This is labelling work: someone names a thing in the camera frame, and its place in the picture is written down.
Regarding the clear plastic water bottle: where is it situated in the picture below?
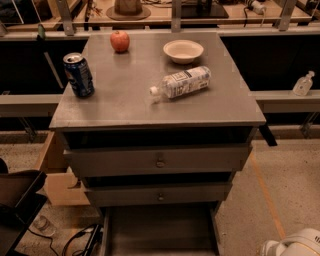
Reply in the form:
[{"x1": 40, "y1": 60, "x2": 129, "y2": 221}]
[{"x1": 150, "y1": 66, "x2": 211, "y2": 99}]

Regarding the grey three-drawer cabinet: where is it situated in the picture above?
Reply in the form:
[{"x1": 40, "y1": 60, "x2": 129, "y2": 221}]
[{"x1": 48, "y1": 31, "x2": 267, "y2": 256}]

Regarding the grey middle drawer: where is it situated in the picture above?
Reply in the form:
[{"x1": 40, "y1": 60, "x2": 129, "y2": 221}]
[{"x1": 85, "y1": 183, "x2": 232, "y2": 207}]

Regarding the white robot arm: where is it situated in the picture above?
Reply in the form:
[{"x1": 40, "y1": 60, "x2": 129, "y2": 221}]
[{"x1": 258, "y1": 228, "x2": 320, "y2": 256}]

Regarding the black chair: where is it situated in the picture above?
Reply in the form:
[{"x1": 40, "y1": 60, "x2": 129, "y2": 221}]
[{"x1": 0, "y1": 158, "x2": 47, "y2": 256}]

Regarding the black cable on floor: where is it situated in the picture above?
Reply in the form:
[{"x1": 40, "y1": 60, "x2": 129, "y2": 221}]
[{"x1": 26, "y1": 223, "x2": 104, "y2": 256}]

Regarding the grey drawer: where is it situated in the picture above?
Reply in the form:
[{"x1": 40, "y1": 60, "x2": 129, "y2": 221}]
[
  {"x1": 99, "y1": 203, "x2": 223, "y2": 256},
  {"x1": 85, "y1": 183, "x2": 232, "y2": 207},
  {"x1": 64, "y1": 144, "x2": 252, "y2": 177}
]

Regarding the clear plastic cup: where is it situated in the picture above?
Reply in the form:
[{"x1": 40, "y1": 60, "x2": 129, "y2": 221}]
[{"x1": 32, "y1": 215, "x2": 56, "y2": 237}]

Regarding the blue soda can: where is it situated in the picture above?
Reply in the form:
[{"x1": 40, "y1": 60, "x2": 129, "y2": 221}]
[{"x1": 63, "y1": 52, "x2": 94, "y2": 98}]

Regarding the black monitor base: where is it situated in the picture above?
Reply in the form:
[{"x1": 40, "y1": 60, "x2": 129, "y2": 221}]
[{"x1": 181, "y1": 0, "x2": 229, "y2": 19}]

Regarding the white paper bowl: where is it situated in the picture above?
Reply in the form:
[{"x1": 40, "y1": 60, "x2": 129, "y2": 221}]
[{"x1": 163, "y1": 40, "x2": 204, "y2": 64}]

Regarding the brown hat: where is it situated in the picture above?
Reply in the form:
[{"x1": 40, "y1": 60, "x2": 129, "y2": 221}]
[{"x1": 106, "y1": 0, "x2": 151, "y2": 21}]

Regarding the grey top drawer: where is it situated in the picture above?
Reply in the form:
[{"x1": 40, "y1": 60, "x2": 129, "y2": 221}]
[{"x1": 64, "y1": 144, "x2": 252, "y2": 177}]

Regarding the red apple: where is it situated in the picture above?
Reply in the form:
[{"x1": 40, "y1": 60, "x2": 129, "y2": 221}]
[{"x1": 110, "y1": 31, "x2": 130, "y2": 53}]

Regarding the grey bottom drawer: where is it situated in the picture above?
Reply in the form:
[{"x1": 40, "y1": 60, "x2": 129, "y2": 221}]
[{"x1": 99, "y1": 203, "x2": 223, "y2": 256}]

